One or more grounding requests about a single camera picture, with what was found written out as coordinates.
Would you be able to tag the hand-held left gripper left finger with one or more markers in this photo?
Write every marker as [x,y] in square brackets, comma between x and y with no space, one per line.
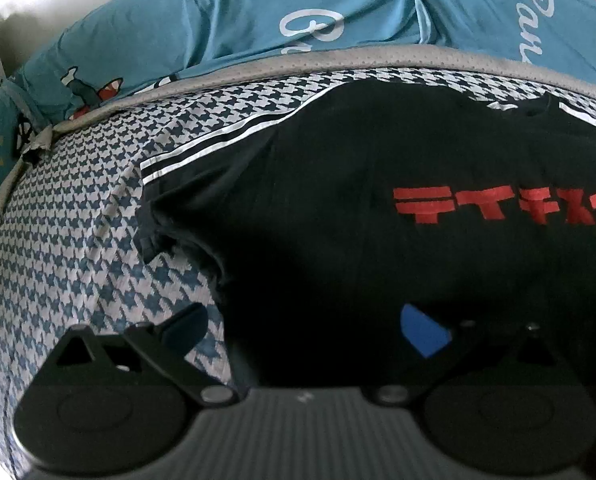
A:
[187,324]

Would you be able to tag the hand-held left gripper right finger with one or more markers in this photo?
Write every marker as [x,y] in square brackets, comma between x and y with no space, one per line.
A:
[423,331]

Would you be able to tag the black red-print t-shirt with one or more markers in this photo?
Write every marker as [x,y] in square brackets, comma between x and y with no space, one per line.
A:
[328,210]

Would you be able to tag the long blue printed bed bumper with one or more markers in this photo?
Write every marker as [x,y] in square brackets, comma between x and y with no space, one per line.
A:
[217,10]

